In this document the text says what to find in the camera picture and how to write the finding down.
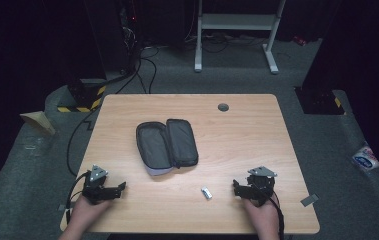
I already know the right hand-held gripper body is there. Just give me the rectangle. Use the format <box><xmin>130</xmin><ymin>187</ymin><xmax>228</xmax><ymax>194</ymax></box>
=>
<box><xmin>246</xmin><ymin>165</ymin><xmax>278</xmax><ymax>208</ymax></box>

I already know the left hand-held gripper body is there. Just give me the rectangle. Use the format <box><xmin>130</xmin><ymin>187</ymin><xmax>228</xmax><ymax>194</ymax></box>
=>
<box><xmin>81</xmin><ymin>164</ymin><xmax>115</xmax><ymax>205</ymax></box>

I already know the small white eraser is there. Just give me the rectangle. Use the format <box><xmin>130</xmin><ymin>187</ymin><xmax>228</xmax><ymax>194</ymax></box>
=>
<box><xmin>200</xmin><ymin>186</ymin><xmax>213</xmax><ymax>201</ymax></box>

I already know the black pencil case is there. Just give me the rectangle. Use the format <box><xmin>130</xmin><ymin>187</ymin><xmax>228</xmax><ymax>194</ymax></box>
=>
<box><xmin>135</xmin><ymin>118</ymin><xmax>200</xmax><ymax>177</ymax></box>

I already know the person's left hand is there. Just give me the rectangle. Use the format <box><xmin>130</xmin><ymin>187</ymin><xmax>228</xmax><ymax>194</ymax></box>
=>
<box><xmin>71</xmin><ymin>194</ymin><xmax>112</xmax><ymax>232</ymax></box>

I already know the person's right hand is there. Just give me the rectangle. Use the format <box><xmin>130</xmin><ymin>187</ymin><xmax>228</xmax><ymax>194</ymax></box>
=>
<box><xmin>242</xmin><ymin>196</ymin><xmax>281</xmax><ymax>234</ymax></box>

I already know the grey tape strip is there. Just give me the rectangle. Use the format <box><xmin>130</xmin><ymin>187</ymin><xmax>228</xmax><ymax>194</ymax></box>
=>
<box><xmin>299</xmin><ymin>193</ymin><xmax>320</xmax><ymax>208</ymax></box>

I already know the wooden wedge block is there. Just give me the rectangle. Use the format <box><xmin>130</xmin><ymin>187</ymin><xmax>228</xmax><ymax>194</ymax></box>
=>
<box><xmin>19</xmin><ymin>110</ymin><xmax>57</xmax><ymax>137</ymax></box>

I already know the black yellow striped stand base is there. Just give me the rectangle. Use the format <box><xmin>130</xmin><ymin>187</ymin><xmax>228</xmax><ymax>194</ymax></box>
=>
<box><xmin>294</xmin><ymin>86</ymin><xmax>347</xmax><ymax>116</ymax></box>
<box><xmin>56</xmin><ymin>78</ymin><xmax>107</xmax><ymax>114</ymax></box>

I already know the white blue plastic packet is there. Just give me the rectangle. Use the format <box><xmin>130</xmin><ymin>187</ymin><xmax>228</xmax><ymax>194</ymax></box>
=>
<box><xmin>351</xmin><ymin>143</ymin><xmax>379</xmax><ymax>172</ymax></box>

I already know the dark computer tower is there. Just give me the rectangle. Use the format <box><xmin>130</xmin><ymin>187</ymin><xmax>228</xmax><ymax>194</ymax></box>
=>
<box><xmin>118</xmin><ymin>0</ymin><xmax>143</xmax><ymax>76</ymax></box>

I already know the white metal stand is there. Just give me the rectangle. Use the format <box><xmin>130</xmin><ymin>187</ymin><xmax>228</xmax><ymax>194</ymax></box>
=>
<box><xmin>193</xmin><ymin>0</ymin><xmax>288</xmax><ymax>75</ymax></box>

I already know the left hand-held gripper cable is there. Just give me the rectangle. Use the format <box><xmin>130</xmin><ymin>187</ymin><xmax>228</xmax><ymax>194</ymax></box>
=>
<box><xmin>65</xmin><ymin>171</ymin><xmax>91</xmax><ymax>225</ymax></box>

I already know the hand-held gripper cable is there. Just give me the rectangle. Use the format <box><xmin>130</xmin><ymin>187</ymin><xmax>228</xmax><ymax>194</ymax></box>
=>
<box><xmin>65</xmin><ymin>171</ymin><xmax>91</xmax><ymax>225</ymax></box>
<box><xmin>268</xmin><ymin>189</ymin><xmax>286</xmax><ymax>240</ymax></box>

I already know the right hand-held gripper cable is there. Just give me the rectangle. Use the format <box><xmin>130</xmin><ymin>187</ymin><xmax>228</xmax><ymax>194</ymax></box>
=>
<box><xmin>268</xmin><ymin>189</ymin><xmax>286</xmax><ymax>240</ymax></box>

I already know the black floor cable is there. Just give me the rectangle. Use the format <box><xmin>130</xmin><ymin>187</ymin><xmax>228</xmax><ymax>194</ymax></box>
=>
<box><xmin>115</xmin><ymin>46</ymin><xmax>161</xmax><ymax>95</ymax></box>
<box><xmin>66</xmin><ymin>105</ymin><xmax>102</xmax><ymax>178</ymax></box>

